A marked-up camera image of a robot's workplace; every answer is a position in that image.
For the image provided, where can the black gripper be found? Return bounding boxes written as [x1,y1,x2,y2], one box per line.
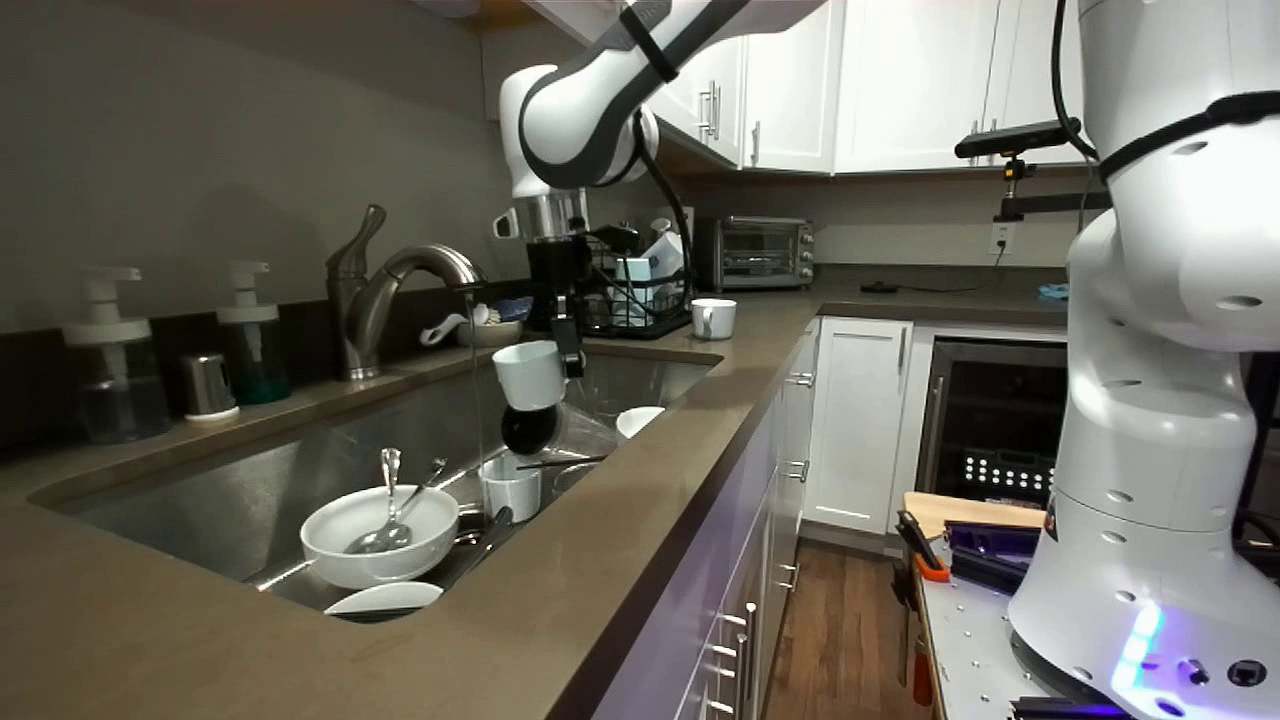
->
[520,237,599,387]

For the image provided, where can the small white mug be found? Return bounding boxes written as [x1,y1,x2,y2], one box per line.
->
[489,337,566,417]

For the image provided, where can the tiny white cup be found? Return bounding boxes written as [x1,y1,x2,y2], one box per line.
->
[473,451,546,529]

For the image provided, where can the white ceramic cup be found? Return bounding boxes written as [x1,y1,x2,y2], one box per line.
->
[321,577,447,621]

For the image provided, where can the small metal cup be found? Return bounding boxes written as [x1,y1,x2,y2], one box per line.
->
[177,350,245,427]

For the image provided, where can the black dish rack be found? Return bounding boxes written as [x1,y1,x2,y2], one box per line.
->
[527,257,701,343]

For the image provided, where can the sponge holder dish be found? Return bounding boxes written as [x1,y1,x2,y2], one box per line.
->
[455,302,527,351]

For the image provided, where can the white plate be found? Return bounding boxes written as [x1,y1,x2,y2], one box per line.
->
[612,403,669,444]

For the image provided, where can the pale blue container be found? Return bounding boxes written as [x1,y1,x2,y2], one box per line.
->
[606,217,696,331]

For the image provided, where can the white scoop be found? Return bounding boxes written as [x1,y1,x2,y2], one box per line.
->
[414,310,473,351]

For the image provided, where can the large white mug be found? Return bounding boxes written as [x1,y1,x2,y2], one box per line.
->
[688,298,739,343]

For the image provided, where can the steel kitchen faucet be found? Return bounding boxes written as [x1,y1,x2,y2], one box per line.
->
[325,202,484,387]

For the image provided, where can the silver toaster oven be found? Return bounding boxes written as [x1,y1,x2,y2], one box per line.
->
[706,213,821,298]

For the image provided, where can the metal spoon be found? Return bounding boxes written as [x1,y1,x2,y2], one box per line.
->
[376,444,407,537]
[349,457,452,557]

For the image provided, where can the sink base cabinets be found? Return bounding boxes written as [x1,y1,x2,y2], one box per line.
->
[590,317,824,720]

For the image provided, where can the white lower cabinet door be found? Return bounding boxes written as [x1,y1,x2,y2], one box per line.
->
[805,317,921,541]

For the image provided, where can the green soap dispenser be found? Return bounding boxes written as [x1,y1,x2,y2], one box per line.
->
[213,257,296,410]

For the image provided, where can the white bowl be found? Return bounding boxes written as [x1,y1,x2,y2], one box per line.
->
[296,482,465,598]

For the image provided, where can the white upper cabinets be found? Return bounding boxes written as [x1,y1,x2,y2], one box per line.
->
[653,0,1073,182]

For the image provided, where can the stainless steel sink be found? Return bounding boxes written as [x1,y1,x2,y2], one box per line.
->
[32,337,732,634]

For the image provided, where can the orange black clamp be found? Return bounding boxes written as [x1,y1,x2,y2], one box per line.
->
[892,505,961,594]

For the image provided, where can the black wine cooler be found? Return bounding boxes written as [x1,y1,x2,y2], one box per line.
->
[914,331,1069,511]

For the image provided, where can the wooden board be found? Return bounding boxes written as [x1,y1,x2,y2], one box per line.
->
[900,488,1050,541]

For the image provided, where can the clear soap dispenser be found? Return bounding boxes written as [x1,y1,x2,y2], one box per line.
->
[59,262,177,450]

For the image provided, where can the white robot table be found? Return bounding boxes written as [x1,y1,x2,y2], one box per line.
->
[914,531,1280,720]

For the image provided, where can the black camera on stand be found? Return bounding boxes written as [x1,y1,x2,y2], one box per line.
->
[950,117,1086,224]

